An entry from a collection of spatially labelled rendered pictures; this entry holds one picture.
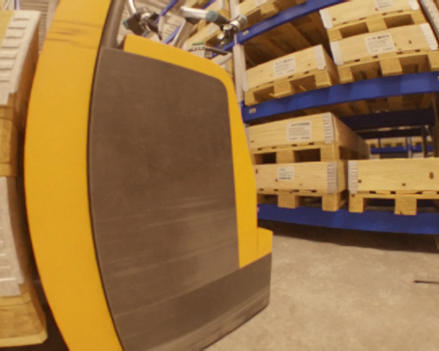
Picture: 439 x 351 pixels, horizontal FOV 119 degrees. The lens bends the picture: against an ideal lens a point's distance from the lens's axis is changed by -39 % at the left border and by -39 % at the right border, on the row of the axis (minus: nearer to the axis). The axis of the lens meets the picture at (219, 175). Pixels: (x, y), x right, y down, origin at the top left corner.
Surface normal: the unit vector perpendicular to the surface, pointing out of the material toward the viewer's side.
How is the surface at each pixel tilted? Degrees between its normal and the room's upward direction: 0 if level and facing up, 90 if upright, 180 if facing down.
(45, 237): 90
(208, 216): 90
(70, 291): 90
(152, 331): 90
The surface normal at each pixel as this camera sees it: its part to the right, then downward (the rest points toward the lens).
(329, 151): -0.73, 0.04
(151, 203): 0.69, -0.01
